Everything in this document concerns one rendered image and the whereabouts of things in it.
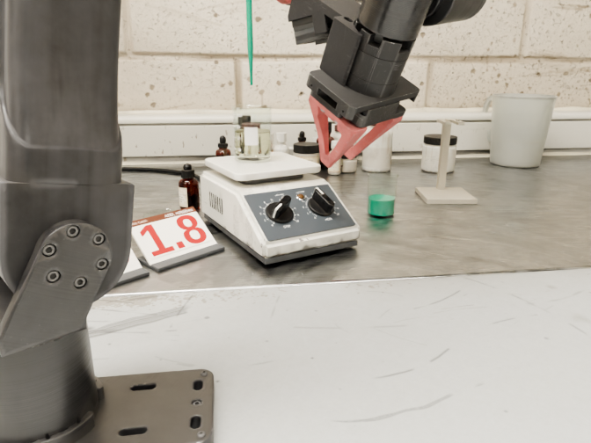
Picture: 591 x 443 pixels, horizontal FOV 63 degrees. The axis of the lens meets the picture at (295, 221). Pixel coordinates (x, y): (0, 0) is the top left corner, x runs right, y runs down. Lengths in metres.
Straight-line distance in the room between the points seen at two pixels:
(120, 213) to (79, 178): 0.03
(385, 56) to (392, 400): 0.28
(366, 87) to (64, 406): 0.35
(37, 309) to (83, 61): 0.12
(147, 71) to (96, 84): 0.86
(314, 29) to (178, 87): 0.65
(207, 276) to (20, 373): 0.26
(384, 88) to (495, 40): 0.83
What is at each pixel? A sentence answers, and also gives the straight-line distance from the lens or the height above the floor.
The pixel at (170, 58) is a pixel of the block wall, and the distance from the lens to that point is 1.13.
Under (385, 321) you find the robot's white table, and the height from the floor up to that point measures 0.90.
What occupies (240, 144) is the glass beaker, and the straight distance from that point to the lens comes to 0.63.
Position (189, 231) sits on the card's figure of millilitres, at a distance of 0.59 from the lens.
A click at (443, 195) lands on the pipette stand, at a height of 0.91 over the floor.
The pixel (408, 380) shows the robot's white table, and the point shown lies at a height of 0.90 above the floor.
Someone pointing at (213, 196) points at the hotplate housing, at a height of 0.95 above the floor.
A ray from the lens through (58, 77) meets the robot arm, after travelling 0.26.
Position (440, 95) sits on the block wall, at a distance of 1.23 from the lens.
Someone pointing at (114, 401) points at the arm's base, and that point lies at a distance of 0.34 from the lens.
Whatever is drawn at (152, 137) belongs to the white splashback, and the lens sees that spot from 1.09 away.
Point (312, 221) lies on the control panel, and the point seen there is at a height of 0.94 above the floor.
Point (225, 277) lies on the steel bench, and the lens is 0.51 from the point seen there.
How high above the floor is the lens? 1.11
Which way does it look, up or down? 18 degrees down
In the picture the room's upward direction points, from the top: straight up
